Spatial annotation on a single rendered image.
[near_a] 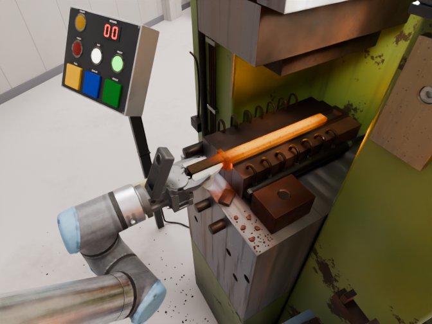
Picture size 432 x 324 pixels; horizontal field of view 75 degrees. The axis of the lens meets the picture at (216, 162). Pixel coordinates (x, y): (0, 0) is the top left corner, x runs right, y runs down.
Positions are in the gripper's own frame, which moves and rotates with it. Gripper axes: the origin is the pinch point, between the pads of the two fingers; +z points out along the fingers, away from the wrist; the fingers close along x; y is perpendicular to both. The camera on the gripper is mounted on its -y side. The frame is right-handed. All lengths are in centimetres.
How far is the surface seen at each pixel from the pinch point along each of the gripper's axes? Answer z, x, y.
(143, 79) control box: -2.8, -40.9, -4.3
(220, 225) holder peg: -4.4, 9.6, 11.9
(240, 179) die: 3.0, 6.3, 2.1
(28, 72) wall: -50, -282, 85
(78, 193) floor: -43, -109, 100
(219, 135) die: 7.4, -10.4, 2.1
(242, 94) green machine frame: 20.6, -18.4, -3.1
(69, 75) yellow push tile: -22, -63, -1
